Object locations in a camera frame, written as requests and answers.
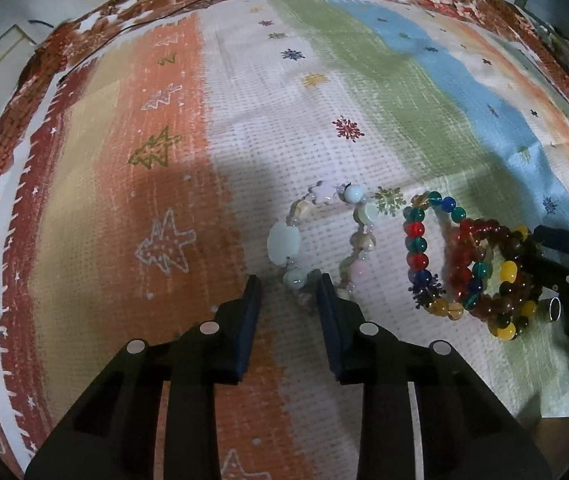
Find yellow and brown bead bracelet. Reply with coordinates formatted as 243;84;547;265
473;224;544;344

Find dark red bead bracelet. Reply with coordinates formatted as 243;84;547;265
445;216;514;311

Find multicolour glass bead bracelet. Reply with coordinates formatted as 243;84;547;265
403;190;468;322

